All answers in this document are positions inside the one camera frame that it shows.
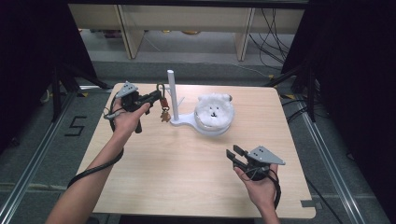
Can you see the beige wooden desk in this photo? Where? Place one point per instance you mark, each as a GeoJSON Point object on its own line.
{"type": "Point", "coordinates": [186, 18]}

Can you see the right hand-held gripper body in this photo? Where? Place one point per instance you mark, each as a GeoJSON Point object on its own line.
{"type": "Point", "coordinates": [263, 155]}

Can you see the black metal stand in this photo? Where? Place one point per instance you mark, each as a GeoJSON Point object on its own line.
{"type": "Point", "coordinates": [56, 93]}
{"type": "Point", "coordinates": [310, 93]}

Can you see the aluminium floor rail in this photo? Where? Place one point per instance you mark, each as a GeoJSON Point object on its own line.
{"type": "Point", "coordinates": [34, 165]}
{"type": "Point", "coordinates": [330, 165]}

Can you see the person's left hand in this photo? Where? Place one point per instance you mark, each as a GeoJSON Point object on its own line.
{"type": "Point", "coordinates": [126, 123]}

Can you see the black curtain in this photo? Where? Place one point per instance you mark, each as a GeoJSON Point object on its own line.
{"type": "Point", "coordinates": [351, 77]}
{"type": "Point", "coordinates": [31, 62]}

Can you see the white plush bear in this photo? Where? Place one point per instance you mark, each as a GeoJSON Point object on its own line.
{"type": "Point", "coordinates": [214, 109]}

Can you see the person's right hand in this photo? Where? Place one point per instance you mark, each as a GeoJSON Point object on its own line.
{"type": "Point", "coordinates": [261, 193]}

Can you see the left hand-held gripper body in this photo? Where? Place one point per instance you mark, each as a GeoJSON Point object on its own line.
{"type": "Point", "coordinates": [130, 99]}

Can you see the white hook stand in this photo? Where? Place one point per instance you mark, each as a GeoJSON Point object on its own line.
{"type": "Point", "coordinates": [173, 93]}

